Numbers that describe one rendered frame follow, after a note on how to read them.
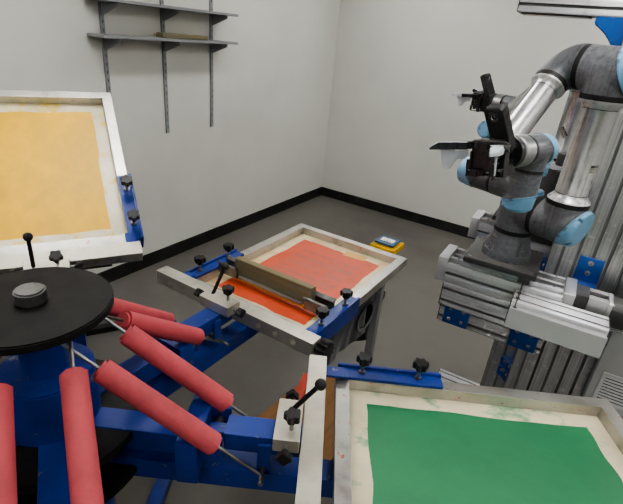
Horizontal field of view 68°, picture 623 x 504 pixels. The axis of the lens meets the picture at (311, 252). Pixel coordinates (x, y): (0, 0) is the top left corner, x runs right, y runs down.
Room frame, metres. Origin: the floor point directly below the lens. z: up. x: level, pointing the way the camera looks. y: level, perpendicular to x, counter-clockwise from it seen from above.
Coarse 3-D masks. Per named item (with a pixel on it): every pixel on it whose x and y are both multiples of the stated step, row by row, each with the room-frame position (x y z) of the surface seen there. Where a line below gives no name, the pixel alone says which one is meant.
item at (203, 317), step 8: (200, 312) 1.21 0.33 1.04; (208, 312) 1.22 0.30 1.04; (216, 312) 1.22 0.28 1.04; (184, 320) 1.16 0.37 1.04; (192, 320) 1.17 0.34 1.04; (200, 320) 1.17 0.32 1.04; (208, 320) 1.18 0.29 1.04; (216, 320) 1.20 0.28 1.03; (224, 320) 1.23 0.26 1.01; (208, 328) 1.17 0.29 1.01
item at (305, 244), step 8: (304, 240) 2.04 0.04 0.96; (296, 248) 1.94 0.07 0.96; (304, 248) 1.95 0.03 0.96; (312, 248) 1.96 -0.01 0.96; (320, 248) 1.97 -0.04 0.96; (328, 248) 1.98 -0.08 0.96; (272, 256) 1.83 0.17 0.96; (280, 256) 1.84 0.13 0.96; (288, 256) 1.85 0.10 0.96; (328, 256) 1.89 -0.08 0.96; (264, 264) 1.75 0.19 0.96; (272, 264) 1.76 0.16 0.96; (232, 280) 1.59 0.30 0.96; (240, 288) 1.53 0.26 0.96; (248, 288) 1.54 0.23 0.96; (256, 288) 1.54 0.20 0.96; (240, 296) 1.47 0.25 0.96; (248, 296) 1.48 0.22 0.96; (256, 296) 1.48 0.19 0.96; (264, 296) 1.49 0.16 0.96
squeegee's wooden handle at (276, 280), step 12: (240, 264) 1.57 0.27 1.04; (252, 264) 1.54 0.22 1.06; (252, 276) 1.53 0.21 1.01; (264, 276) 1.50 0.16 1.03; (276, 276) 1.48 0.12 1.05; (288, 276) 1.47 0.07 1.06; (276, 288) 1.47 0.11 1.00; (288, 288) 1.45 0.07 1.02; (300, 288) 1.42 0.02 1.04; (312, 288) 1.40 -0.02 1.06; (300, 300) 1.42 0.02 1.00
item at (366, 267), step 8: (336, 256) 1.90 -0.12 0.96; (344, 256) 1.91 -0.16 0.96; (352, 264) 1.83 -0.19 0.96; (360, 264) 1.84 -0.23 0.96; (368, 264) 1.85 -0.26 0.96; (360, 272) 1.76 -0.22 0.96; (368, 272) 1.77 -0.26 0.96; (352, 280) 1.68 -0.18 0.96; (360, 280) 1.69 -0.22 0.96; (336, 288) 1.60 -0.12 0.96; (352, 288) 1.61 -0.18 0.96; (272, 296) 1.49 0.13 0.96; (336, 296) 1.54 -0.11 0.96; (264, 304) 1.43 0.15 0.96; (272, 304) 1.44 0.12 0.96; (280, 304) 1.44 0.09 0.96; (288, 304) 1.45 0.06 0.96; (280, 312) 1.39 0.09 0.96; (288, 312) 1.40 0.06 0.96; (296, 312) 1.40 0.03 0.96; (304, 312) 1.41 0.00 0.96; (312, 312) 1.41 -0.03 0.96; (296, 320) 1.35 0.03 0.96; (304, 320) 1.35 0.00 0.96
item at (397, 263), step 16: (304, 224) 2.16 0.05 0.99; (272, 240) 1.93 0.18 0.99; (288, 240) 2.02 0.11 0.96; (336, 240) 2.02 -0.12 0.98; (352, 240) 2.02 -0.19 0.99; (256, 256) 1.81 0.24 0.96; (384, 256) 1.89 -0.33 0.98; (400, 256) 1.89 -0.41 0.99; (384, 272) 1.71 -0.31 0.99; (368, 288) 1.56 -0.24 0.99; (288, 320) 1.29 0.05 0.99
